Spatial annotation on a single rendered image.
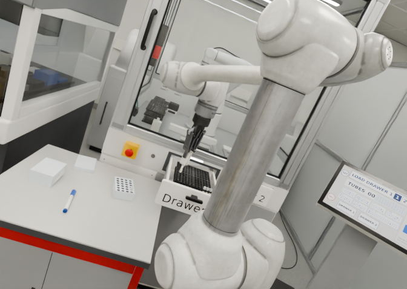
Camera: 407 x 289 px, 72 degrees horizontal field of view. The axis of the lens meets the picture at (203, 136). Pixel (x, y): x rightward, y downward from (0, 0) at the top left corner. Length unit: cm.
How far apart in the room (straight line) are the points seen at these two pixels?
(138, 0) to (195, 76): 382
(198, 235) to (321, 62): 47
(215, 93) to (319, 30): 61
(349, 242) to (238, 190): 122
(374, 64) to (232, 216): 46
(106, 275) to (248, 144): 70
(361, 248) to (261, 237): 103
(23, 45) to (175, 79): 60
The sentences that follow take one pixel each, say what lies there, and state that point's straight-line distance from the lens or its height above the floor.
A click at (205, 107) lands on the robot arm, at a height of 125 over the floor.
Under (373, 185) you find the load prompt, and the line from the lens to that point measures 177.
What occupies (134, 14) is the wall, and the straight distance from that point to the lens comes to 473.
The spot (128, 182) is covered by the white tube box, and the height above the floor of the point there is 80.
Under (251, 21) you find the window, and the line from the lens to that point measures 142.
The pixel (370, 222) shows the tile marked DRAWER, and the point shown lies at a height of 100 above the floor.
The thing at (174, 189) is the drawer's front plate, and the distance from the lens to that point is 116.
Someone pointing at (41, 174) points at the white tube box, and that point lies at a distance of 123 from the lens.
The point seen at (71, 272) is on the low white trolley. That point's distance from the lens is 113.
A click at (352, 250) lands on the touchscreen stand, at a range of 182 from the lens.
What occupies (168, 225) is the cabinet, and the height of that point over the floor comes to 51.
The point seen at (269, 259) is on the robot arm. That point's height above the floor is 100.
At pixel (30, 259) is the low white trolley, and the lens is 114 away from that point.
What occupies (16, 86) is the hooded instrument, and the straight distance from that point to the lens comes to 134.
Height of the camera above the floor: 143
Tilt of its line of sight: 15 degrees down
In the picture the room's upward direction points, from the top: 23 degrees clockwise
